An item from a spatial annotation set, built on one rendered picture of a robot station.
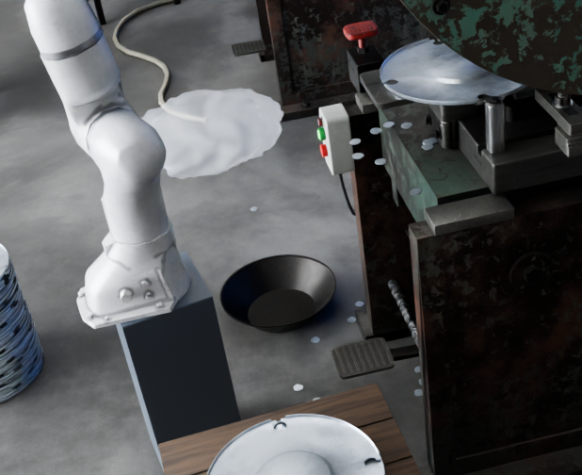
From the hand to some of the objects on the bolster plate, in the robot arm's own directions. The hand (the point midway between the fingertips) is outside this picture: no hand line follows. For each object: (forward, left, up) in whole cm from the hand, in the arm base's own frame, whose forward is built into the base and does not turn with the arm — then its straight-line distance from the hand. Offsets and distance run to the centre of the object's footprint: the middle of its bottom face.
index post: (0, -52, -16) cm, 54 cm away
